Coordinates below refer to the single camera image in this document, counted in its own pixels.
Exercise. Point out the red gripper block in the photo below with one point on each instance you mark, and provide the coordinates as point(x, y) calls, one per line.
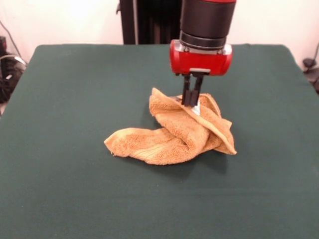
point(199, 62)

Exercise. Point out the tan terry towel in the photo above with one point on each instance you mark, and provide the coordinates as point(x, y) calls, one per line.
point(174, 139)

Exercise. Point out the black floor device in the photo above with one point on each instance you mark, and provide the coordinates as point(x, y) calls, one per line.
point(309, 62)

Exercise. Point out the dark green table cloth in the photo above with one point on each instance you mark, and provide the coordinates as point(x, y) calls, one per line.
point(62, 124)

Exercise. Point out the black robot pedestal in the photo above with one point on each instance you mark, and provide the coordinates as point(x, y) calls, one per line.
point(149, 22)

